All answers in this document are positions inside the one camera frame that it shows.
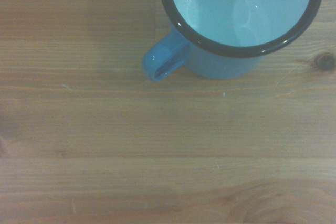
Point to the blue enamel mug black rim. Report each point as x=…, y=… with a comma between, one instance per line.
x=225, y=58

